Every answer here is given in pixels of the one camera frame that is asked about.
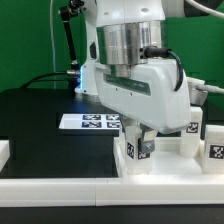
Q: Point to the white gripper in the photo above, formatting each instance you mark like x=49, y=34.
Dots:
x=148, y=97

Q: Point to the white square tabletop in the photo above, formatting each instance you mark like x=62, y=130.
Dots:
x=165, y=160

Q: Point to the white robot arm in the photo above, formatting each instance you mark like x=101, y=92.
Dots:
x=126, y=33

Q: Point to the white front fence bar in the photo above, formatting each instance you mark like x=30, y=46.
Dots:
x=153, y=190

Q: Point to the white left fence piece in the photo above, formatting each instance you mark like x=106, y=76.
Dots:
x=4, y=153

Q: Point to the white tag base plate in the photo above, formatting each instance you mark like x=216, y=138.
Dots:
x=90, y=121

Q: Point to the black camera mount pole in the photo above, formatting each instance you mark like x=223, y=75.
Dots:
x=66, y=13

